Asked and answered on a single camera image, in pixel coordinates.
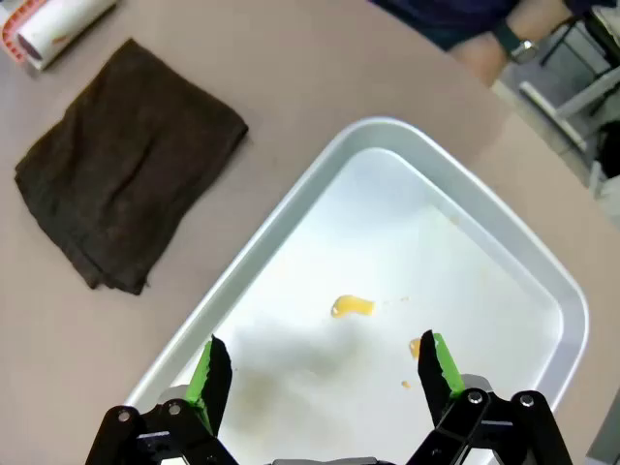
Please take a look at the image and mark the large orange liquid spill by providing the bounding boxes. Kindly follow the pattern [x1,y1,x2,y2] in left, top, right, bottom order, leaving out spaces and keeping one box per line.
[330,294,377,321]

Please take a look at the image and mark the person's left forearm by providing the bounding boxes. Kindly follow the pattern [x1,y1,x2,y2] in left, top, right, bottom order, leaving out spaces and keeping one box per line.
[503,0,585,39]

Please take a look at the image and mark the person's left hand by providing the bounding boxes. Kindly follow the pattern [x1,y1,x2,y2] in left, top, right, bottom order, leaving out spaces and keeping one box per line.
[449,34,509,89]

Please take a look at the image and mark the dark brown terry cloth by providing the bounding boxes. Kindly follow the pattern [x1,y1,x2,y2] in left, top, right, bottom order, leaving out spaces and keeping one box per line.
[14,38,250,296]

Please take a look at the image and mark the white paper roll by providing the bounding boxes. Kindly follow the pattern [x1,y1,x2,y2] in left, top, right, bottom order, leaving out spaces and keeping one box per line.
[15,0,118,73]

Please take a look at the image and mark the grey metal chair frame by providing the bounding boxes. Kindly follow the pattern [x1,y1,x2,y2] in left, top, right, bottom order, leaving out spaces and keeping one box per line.
[518,9,620,152]

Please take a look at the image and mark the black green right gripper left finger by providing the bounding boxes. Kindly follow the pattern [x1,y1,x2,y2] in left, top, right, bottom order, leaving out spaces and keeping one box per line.
[85,333,239,465]

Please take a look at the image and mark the dark blue jacket torso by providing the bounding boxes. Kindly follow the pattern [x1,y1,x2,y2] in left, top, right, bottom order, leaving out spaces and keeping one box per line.
[366,0,620,52]

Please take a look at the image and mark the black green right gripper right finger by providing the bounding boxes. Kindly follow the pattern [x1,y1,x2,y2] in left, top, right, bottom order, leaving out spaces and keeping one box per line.
[405,329,575,465]

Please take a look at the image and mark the black wrist watch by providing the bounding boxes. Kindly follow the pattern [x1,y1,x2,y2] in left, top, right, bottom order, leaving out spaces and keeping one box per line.
[492,20,540,67]

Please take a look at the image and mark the white plastic tray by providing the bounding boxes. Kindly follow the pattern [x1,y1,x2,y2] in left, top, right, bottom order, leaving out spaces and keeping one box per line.
[123,115,591,465]

